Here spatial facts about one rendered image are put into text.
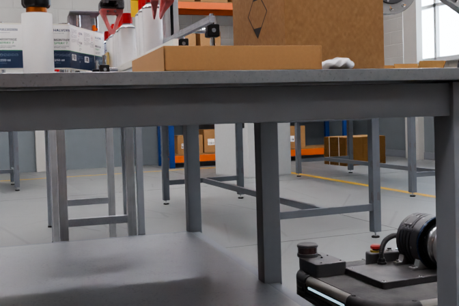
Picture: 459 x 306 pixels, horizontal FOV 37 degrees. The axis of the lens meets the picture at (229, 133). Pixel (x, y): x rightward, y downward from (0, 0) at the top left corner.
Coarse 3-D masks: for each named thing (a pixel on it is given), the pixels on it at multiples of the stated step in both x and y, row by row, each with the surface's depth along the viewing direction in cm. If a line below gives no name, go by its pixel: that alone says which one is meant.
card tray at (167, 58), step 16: (160, 48) 105; (176, 48) 103; (192, 48) 103; (208, 48) 104; (224, 48) 105; (240, 48) 106; (256, 48) 107; (272, 48) 107; (288, 48) 108; (304, 48) 109; (320, 48) 110; (144, 64) 118; (160, 64) 105; (176, 64) 103; (192, 64) 104; (208, 64) 104; (224, 64) 105; (240, 64) 106; (256, 64) 107; (272, 64) 107; (288, 64) 108; (304, 64) 109; (320, 64) 110
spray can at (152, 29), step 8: (144, 8) 174; (144, 16) 174; (152, 16) 174; (144, 24) 175; (152, 24) 174; (160, 24) 175; (144, 32) 175; (152, 32) 174; (160, 32) 175; (144, 40) 175; (152, 40) 174; (160, 40) 175; (144, 48) 175; (152, 48) 174
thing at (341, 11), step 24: (240, 0) 163; (264, 0) 150; (288, 0) 141; (312, 0) 143; (336, 0) 145; (360, 0) 147; (240, 24) 163; (264, 24) 150; (288, 24) 141; (312, 24) 143; (336, 24) 145; (360, 24) 147; (336, 48) 145; (360, 48) 147
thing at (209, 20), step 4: (208, 16) 137; (212, 16) 137; (200, 20) 143; (204, 20) 140; (208, 20) 137; (212, 20) 137; (196, 24) 147; (200, 24) 144; (204, 24) 141; (208, 24) 140; (188, 28) 154; (192, 28) 150; (196, 28) 147; (200, 28) 147; (180, 32) 161; (184, 32) 157; (188, 32) 154; (192, 32) 154; (172, 36) 170; (176, 36) 165; (180, 36) 162; (184, 36) 162; (164, 40) 179; (168, 40) 174
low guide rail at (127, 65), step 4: (172, 40) 135; (176, 40) 135; (164, 44) 143; (168, 44) 139; (172, 44) 135; (176, 44) 135; (156, 48) 151; (148, 52) 160; (140, 56) 171; (132, 60) 184; (124, 64) 197; (128, 64) 189; (120, 68) 205; (124, 68) 197; (128, 68) 192
